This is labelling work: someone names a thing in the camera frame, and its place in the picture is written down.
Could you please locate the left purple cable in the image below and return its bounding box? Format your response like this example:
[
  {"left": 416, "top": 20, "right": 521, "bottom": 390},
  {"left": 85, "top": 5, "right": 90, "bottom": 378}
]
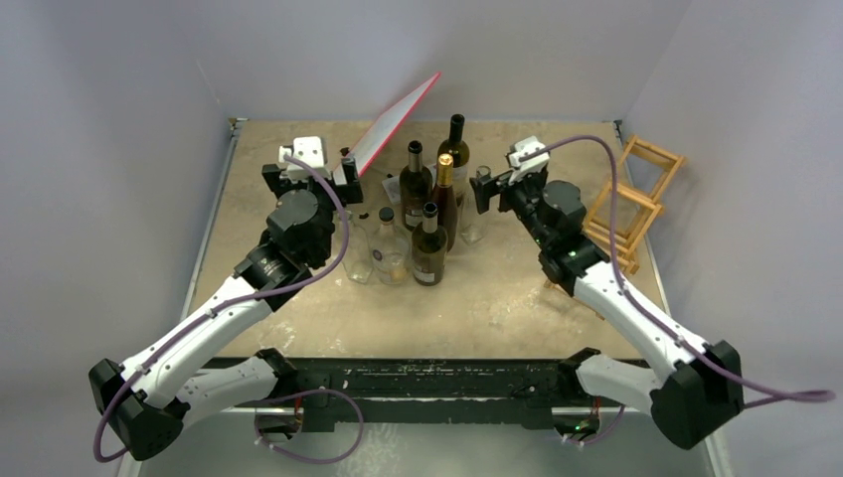
[{"left": 92, "top": 155, "right": 367, "bottom": 466}]

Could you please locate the purple cable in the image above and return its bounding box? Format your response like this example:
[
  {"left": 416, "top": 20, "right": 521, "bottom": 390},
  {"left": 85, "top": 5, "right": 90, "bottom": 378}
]
[
  {"left": 92, "top": 155, "right": 367, "bottom": 466},
  {"left": 516, "top": 134, "right": 836, "bottom": 449}
]

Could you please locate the black wire whiteboard stand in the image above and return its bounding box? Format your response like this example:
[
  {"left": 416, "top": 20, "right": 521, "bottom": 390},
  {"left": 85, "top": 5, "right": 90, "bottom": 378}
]
[{"left": 345, "top": 154, "right": 393, "bottom": 221}]

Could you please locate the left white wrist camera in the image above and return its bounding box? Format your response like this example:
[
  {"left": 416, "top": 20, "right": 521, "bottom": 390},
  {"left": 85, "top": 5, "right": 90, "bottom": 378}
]
[{"left": 278, "top": 136, "right": 330, "bottom": 181}]

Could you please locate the pink framed whiteboard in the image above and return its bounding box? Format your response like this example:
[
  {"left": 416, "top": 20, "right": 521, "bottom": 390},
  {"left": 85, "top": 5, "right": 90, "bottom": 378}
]
[{"left": 345, "top": 72, "right": 441, "bottom": 177}]

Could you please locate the clear white-label wine bottle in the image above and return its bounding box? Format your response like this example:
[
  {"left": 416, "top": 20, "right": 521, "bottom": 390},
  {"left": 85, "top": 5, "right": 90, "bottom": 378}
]
[{"left": 369, "top": 207, "right": 410, "bottom": 285}]

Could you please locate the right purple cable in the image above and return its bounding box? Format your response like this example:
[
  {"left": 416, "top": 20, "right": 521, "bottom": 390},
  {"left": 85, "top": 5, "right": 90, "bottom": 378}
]
[{"left": 516, "top": 134, "right": 836, "bottom": 449}]

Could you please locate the green wine bottle bottom row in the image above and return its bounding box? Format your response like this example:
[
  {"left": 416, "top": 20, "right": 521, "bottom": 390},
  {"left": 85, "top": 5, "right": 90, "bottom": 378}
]
[{"left": 411, "top": 202, "right": 448, "bottom": 286}]

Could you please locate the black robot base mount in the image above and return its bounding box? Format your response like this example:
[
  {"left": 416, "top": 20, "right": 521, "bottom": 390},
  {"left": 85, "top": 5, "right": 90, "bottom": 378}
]
[{"left": 246, "top": 358, "right": 618, "bottom": 432}]

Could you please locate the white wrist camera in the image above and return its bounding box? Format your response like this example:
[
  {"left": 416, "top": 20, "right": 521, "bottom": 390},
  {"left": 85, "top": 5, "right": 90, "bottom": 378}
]
[
  {"left": 278, "top": 136, "right": 330, "bottom": 181},
  {"left": 506, "top": 136, "right": 550, "bottom": 185}
]

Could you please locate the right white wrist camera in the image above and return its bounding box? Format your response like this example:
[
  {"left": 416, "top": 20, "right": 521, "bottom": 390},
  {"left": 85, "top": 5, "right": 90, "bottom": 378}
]
[{"left": 506, "top": 136, "right": 550, "bottom": 185}]

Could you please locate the aluminium table edge rail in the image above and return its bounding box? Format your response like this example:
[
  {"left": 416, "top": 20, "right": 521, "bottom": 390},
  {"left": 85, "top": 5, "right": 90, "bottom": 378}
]
[{"left": 179, "top": 117, "right": 249, "bottom": 322}]

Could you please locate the wooden wine rack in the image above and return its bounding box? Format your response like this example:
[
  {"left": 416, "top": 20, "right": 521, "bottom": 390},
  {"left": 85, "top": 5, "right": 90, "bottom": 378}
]
[{"left": 584, "top": 135, "right": 686, "bottom": 310}]

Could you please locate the red wine bottle gold cap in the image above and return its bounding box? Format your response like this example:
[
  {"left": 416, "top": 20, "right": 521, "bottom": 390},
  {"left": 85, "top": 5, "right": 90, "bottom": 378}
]
[{"left": 430, "top": 153, "right": 458, "bottom": 251}]

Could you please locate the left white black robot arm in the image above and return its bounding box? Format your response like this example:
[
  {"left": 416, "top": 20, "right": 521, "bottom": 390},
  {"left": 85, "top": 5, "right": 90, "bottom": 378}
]
[{"left": 88, "top": 152, "right": 363, "bottom": 463}]

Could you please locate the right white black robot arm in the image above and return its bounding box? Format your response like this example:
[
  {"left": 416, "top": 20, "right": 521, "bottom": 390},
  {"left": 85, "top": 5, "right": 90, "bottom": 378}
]
[{"left": 469, "top": 166, "right": 745, "bottom": 450}]

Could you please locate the empty clear glass bottle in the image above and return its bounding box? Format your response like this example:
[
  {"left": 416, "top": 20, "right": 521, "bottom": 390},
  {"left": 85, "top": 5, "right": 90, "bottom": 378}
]
[{"left": 342, "top": 210, "right": 373, "bottom": 284}]

